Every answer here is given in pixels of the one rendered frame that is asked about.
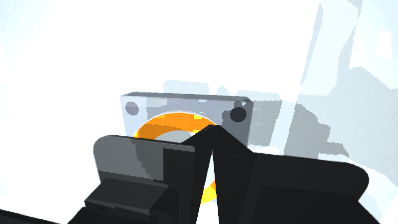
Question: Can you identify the orange round plate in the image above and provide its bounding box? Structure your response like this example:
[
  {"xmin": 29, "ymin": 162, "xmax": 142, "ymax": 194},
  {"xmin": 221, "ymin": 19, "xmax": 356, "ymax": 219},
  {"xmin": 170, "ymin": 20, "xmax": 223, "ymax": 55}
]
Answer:
[{"xmin": 134, "ymin": 110, "xmax": 222, "ymax": 204}]

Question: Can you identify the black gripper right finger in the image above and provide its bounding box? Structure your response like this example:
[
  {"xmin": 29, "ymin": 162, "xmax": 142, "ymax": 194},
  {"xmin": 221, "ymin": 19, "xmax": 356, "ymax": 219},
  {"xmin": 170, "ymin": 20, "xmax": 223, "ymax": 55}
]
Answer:
[{"xmin": 212, "ymin": 125, "xmax": 370, "ymax": 224}]

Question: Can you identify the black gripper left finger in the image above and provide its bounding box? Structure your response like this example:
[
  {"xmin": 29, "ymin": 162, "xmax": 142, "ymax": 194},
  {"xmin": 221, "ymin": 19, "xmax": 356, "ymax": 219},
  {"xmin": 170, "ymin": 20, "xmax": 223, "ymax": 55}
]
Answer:
[{"xmin": 92, "ymin": 124, "xmax": 215, "ymax": 224}]

